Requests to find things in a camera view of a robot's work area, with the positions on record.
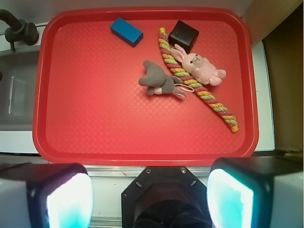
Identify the pink plush bunny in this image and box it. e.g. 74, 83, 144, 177
170, 44, 227, 86

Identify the red plastic tray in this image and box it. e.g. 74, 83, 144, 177
33, 7, 258, 166

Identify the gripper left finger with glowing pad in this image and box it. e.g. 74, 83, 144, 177
0, 163, 94, 228

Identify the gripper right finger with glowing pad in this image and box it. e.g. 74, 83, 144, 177
207, 156, 304, 228

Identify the blue rectangular block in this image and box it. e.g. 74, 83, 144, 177
110, 18, 143, 47

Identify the multicolour twisted rope toy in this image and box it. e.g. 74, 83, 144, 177
158, 27, 238, 133

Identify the dark brown cube box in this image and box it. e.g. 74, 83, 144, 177
168, 20, 199, 54

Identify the gray plush bunny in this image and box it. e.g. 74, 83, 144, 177
138, 60, 195, 99

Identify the steel sink basin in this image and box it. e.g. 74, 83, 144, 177
0, 46, 40, 131

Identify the dark metal faucet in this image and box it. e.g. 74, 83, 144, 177
0, 9, 39, 52

